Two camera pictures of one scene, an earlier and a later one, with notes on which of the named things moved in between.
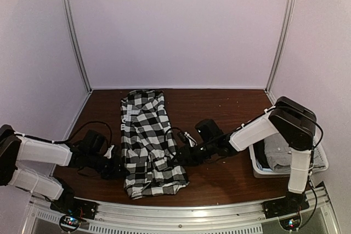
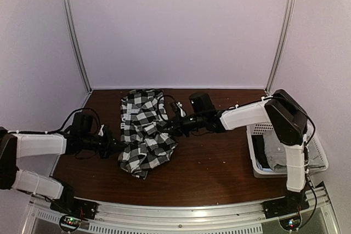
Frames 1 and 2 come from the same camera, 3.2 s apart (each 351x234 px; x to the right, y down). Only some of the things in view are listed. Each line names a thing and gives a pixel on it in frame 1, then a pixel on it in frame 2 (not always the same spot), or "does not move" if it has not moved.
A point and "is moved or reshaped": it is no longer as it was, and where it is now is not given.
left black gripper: [113, 172] → [111, 147]
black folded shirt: [260, 155] does not move
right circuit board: [291, 223] does not move
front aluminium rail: [239, 218] does not move
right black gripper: [186, 152] → [178, 129]
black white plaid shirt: [151, 158] is moved or reshaped
